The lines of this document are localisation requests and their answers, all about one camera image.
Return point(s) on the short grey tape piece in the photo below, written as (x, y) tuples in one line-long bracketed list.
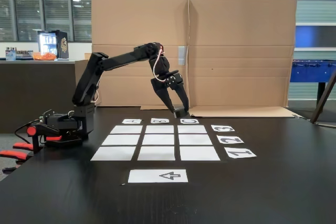
[(178, 107)]

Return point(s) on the large brown cardboard panel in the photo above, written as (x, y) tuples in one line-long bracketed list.
[(139, 24), (241, 24)]

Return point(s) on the orange snack bag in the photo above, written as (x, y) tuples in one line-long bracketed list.
[(44, 56)]

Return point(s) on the paper sheet number 2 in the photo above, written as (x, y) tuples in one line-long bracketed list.
[(230, 139)]

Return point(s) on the brown wooden leg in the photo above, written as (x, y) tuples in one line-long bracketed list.
[(324, 98)]

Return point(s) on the paper sheet letter B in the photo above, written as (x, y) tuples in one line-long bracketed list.
[(159, 121)]

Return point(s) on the black mini fridge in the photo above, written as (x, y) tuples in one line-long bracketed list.
[(61, 44)]

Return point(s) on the blue white carton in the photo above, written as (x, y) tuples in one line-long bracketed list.
[(10, 54)]

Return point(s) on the white paper grid square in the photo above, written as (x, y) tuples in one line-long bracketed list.
[(192, 129), (195, 139), (156, 153), (126, 129), (199, 153), (158, 139), (113, 153), (120, 140), (159, 129)]

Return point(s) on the paper sheet letter A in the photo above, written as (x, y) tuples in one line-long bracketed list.
[(131, 121)]

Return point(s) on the long grey tape strip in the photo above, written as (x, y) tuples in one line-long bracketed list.
[(182, 55)]

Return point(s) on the blue foosball table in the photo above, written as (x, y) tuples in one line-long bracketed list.
[(309, 73)]

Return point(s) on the paper sheet letter C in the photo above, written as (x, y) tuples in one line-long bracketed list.
[(189, 121)]

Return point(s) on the paper sheet number 3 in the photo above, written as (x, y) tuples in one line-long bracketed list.
[(222, 128)]

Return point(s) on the white arrow paper sheet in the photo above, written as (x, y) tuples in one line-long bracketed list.
[(157, 176)]

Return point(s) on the dark counter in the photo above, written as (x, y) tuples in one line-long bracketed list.
[(23, 90)]

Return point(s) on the black clamp with orange knob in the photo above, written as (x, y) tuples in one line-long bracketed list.
[(32, 130)]

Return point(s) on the paper sheet number 1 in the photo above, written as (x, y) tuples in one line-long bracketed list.
[(240, 153)]

